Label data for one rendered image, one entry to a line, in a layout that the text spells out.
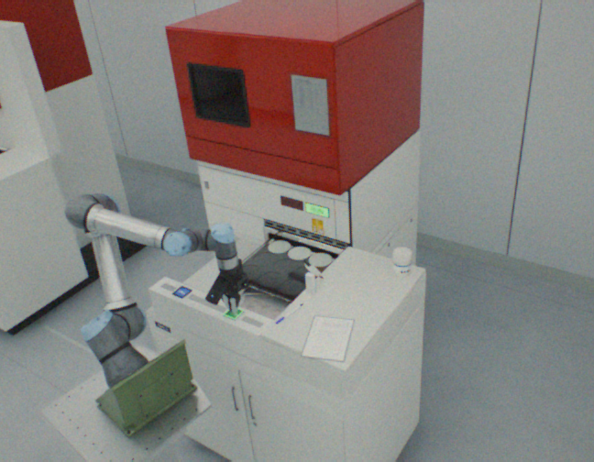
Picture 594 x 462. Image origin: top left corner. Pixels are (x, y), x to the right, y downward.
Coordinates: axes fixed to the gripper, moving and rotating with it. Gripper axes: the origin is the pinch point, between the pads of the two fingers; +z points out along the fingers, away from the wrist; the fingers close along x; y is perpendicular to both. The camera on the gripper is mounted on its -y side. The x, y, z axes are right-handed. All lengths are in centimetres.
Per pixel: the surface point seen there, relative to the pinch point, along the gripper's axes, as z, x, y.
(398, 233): 21, -16, 105
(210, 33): -83, 40, 54
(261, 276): 7.5, 10.5, 30.4
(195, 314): 4.5, 15.4, -4.0
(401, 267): -4, -44, 49
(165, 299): 3.1, 31.0, -4.0
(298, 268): 7.5, 0.1, 42.4
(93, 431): 15, 16, -56
